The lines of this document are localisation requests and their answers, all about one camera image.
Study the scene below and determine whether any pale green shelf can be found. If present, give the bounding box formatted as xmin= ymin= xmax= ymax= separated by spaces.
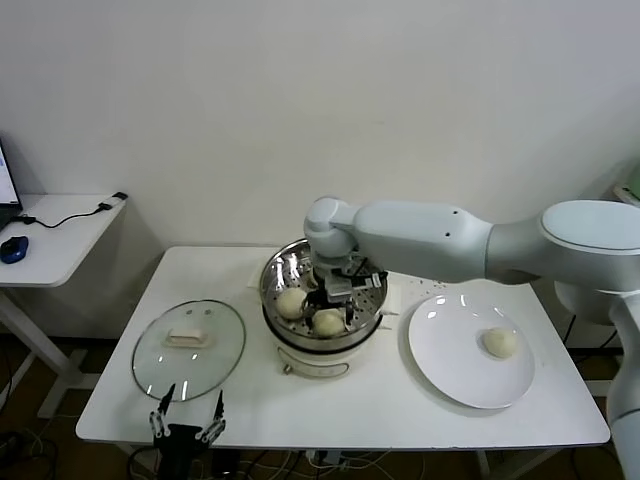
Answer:
xmin=614 ymin=158 xmax=640 ymax=204

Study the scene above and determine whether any white side desk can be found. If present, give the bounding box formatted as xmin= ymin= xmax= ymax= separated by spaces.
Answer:
xmin=0 ymin=193 xmax=129 ymax=419

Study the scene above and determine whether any glass lid with white handle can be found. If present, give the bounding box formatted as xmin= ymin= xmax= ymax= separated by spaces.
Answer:
xmin=131 ymin=298 xmax=248 ymax=404

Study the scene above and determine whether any black hanging power cable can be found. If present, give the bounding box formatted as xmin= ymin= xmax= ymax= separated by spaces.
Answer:
xmin=563 ymin=305 xmax=622 ymax=352

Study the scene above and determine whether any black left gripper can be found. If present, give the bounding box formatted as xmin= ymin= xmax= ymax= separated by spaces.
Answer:
xmin=149 ymin=381 xmax=229 ymax=480

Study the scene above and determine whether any black cable with adapter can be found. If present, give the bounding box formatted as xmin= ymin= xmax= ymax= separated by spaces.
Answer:
xmin=17 ymin=191 xmax=128 ymax=231

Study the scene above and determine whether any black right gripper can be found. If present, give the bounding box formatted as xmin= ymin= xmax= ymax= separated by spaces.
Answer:
xmin=301 ymin=268 xmax=359 ymax=333

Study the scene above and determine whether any white round plate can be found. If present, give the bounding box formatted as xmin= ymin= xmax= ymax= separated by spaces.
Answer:
xmin=406 ymin=293 xmax=537 ymax=411

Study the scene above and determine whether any stainless steel steamer basket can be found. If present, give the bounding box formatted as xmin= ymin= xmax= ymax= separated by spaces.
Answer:
xmin=258 ymin=237 xmax=389 ymax=352

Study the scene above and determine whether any blue computer mouse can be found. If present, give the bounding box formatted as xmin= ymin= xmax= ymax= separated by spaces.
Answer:
xmin=0 ymin=235 xmax=31 ymax=265

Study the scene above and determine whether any computer monitor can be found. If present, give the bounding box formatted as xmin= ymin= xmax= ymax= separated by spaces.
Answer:
xmin=0 ymin=132 xmax=24 ymax=227

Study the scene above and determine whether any white steamed baozi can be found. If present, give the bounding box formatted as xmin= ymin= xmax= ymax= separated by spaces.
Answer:
xmin=311 ymin=308 xmax=347 ymax=339
xmin=481 ymin=326 xmax=519 ymax=360
xmin=276 ymin=287 xmax=308 ymax=321

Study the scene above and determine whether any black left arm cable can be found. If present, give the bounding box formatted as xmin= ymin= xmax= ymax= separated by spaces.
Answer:
xmin=126 ymin=444 xmax=162 ymax=479

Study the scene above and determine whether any white power strip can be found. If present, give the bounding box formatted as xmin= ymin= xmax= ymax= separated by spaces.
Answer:
xmin=305 ymin=449 xmax=352 ymax=472

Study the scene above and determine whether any white electric cooker base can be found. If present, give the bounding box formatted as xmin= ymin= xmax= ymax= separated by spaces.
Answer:
xmin=247 ymin=259 xmax=404 ymax=380

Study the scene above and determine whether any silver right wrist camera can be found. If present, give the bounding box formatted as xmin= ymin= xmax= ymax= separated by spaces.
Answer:
xmin=356 ymin=271 xmax=390 ymax=293

